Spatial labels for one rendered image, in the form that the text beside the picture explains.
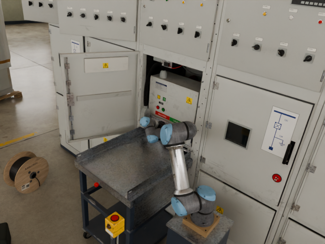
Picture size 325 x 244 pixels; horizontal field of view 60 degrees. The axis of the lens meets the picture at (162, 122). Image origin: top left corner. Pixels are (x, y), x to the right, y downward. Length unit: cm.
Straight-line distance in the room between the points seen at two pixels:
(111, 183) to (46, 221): 116
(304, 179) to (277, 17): 95
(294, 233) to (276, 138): 65
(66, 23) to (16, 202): 184
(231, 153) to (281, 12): 94
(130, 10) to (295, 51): 125
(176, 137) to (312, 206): 93
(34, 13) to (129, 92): 127
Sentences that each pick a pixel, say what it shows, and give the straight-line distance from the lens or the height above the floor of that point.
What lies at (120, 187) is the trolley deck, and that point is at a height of 85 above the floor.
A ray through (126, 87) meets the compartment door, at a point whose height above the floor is 127.
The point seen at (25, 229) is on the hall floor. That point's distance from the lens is 299.
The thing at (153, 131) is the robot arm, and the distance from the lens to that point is 200.
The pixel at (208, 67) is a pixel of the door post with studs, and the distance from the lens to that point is 195.
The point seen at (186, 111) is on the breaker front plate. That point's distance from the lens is 220.
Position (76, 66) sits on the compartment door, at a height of 148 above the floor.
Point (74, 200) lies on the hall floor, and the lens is 316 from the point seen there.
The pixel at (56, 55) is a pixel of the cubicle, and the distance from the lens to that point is 340.
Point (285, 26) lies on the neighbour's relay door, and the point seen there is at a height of 194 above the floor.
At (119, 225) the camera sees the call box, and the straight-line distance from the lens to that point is 168.
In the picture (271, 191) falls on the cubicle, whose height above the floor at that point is 93.
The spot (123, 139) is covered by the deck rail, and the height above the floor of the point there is 86.
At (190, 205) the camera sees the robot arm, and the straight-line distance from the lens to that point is 167.
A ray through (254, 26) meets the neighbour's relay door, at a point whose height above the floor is 192.
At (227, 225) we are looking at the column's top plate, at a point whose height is 75.
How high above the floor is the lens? 212
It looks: 27 degrees down
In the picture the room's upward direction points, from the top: 5 degrees clockwise
